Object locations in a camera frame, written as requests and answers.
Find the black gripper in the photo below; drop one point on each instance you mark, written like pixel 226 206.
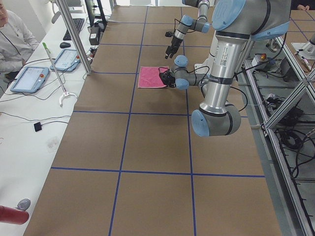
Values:
pixel 175 43
pixel 167 79

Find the pink towel with grey edge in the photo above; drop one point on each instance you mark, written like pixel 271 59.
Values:
pixel 149 77

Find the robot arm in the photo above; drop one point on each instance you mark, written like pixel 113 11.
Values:
pixel 235 22
pixel 187 23

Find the black power adapter box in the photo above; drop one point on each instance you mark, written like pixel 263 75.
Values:
pixel 94 36

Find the far teach pendant tablet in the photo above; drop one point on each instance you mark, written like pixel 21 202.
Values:
pixel 67 60

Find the teach pendant tablet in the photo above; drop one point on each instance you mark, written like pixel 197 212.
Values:
pixel 67 60
pixel 31 79

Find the reacher grabber stick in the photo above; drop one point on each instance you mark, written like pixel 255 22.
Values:
pixel 65 92

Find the black computer mouse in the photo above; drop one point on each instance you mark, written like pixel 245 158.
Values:
pixel 65 45

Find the near teach pendant tablet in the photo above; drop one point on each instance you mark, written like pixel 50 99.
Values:
pixel 31 79

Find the small black square puck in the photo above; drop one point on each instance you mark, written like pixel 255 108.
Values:
pixel 37 126

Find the person in white shirt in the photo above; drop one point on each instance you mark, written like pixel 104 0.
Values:
pixel 17 42

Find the round grey disc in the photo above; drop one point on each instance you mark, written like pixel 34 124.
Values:
pixel 24 204

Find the red cylinder bottle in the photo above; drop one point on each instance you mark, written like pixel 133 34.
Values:
pixel 13 216

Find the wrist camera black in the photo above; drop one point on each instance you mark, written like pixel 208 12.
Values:
pixel 169 34
pixel 163 73

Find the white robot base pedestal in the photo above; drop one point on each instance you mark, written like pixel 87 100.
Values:
pixel 205 67

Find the aluminium frame rack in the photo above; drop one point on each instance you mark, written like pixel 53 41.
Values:
pixel 281 88

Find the aluminium vertical post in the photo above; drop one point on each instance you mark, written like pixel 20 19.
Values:
pixel 69 23

